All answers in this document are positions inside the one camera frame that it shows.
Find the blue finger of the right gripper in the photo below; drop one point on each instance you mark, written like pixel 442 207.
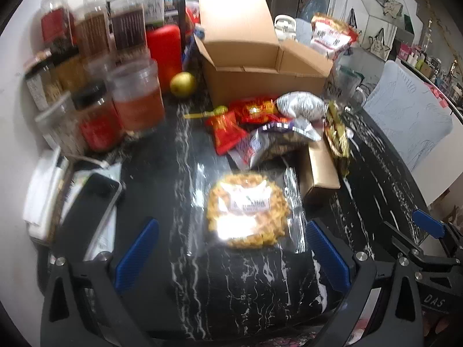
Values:
pixel 432 226

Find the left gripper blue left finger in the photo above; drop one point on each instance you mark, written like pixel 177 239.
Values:
pixel 131 264

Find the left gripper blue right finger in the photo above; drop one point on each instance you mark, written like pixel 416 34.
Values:
pixel 332 254

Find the small gold box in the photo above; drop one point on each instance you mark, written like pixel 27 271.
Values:
pixel 318 177

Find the round yellow snack pack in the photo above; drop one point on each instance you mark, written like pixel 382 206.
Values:
pixel 247 210

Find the dark green gold snack packet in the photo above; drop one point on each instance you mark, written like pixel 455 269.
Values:
pixel 336 136

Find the purple silver snack packet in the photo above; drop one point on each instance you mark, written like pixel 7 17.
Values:
pixel 271 141

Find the silver white snack pouch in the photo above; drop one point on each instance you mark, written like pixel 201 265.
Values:
pixel 301 104

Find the red candy packet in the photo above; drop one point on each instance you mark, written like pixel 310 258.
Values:
pixel 226 132

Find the red yellow snack packet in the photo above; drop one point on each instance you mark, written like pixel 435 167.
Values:
pixel 259 110

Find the black smartphone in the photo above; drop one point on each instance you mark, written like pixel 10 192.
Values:
pixel 86 219

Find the light blue chair cover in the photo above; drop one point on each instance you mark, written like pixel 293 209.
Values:
pixel 408 113

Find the black lid red jar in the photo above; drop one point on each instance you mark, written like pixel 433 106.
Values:
pixel 98 119

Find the clear jar orange contents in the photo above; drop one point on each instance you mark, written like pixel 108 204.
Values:
pixel 137 95

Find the clear glass cup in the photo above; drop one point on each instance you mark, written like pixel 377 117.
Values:
pixel 342 83

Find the green yellow lollipop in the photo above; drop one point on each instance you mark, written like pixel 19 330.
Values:
pixel 206 114

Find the yellow-green pear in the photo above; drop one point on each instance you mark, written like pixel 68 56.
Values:
pixel 183 85

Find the large cashew nut bag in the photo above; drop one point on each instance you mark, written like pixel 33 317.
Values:
pixel 331 37

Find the open cardboard box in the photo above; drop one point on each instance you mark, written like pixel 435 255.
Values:
pixel 242 57

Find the red cylindrical canister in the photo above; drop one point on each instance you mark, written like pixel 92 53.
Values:
pixel 164 44

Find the white small kettle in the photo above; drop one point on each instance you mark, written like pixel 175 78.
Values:
pixel 285 27

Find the tall jar brown contents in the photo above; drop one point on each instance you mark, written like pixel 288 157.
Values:
pixel 92 29

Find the tall jar red label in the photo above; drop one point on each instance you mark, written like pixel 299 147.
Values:
pixel 57 23

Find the tall jar dark contents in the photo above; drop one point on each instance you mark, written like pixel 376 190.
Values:
pixel 128 25

